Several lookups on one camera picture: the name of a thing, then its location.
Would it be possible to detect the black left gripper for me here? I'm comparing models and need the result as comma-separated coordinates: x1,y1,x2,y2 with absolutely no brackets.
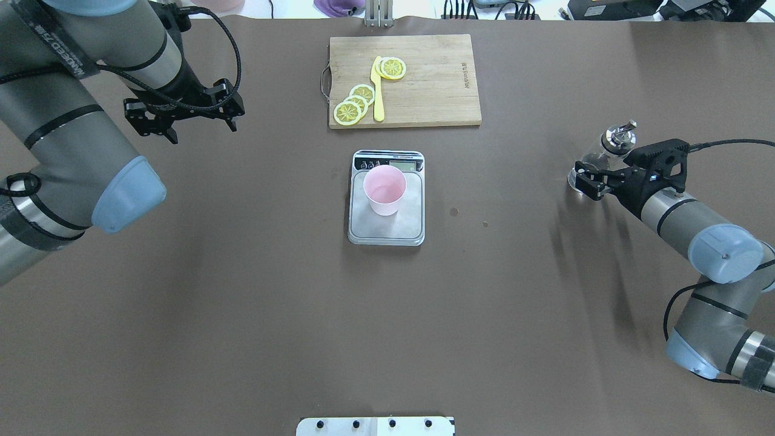
124,58,213,144

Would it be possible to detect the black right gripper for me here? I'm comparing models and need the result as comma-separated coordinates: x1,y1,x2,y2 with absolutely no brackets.
574,167,664,219

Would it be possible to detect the glass sauce bottle metal cap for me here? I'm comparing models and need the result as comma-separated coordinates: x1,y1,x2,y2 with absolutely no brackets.
578,119,637,171

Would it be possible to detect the pink plastic cup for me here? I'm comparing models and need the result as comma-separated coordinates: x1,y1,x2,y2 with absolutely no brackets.
363,165,407,216

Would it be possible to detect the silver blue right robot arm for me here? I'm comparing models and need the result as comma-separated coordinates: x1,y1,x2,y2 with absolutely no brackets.
571,161,773,394

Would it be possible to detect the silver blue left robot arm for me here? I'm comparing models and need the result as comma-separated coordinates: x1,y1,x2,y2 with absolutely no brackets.
2,1,215,284

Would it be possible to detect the silver digital kitchen scale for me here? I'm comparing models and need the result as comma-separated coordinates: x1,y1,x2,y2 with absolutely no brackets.
347,150,426,246

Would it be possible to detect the lemon slice far end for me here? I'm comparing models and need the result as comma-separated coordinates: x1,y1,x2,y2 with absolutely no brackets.
332,101,363,127

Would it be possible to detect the lemon slice middle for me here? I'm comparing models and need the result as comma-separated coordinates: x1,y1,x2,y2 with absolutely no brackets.
344,94,370,114

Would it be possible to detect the purple cloth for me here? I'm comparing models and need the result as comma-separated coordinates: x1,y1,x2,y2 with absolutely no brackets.
313,0,366,18

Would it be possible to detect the bamboo cutting board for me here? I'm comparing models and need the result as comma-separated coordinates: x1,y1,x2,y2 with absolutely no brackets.
329,34,482,129

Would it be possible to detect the lemon slice near knife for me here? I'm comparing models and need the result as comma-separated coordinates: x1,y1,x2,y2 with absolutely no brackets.
349,84,375,105

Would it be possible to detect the yellow plastic knife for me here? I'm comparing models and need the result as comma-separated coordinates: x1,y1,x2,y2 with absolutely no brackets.
370,56,385,122

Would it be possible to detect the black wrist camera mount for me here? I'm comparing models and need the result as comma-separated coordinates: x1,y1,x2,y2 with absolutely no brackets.
204,78,245,132

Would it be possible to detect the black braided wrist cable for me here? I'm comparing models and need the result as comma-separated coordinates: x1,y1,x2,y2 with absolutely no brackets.
0,6,243,113

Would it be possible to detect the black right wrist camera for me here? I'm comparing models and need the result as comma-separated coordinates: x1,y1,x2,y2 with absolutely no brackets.
624,139,690,193

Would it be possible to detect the lemon slice near handle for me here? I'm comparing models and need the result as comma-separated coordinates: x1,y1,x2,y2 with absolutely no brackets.
376,57,407,80

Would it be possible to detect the aluminium frame post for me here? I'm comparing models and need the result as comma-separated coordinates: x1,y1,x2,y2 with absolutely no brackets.
364,0,395,28

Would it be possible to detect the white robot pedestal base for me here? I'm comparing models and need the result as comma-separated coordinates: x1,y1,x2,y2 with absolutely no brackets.
295,416,457,435

